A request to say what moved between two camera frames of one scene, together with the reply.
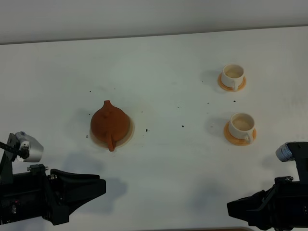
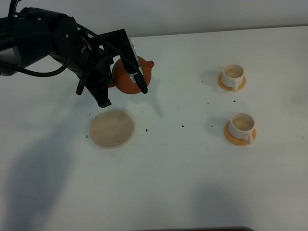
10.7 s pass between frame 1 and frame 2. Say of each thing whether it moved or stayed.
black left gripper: moved
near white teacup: stayed
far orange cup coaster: stayed
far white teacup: stayed
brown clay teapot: moved
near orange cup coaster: stayed
